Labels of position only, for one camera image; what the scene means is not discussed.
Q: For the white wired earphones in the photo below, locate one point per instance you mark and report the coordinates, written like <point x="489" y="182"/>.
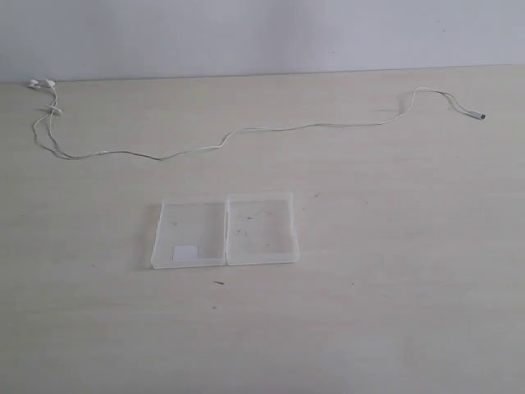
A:
<point x="42" y="128"/>

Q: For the clear plastic hinged case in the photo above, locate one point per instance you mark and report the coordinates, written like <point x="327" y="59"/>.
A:
<point x="232" y="230"/>

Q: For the small white paper label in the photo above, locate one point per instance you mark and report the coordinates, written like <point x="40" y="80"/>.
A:
<point x="185" y="253"/>

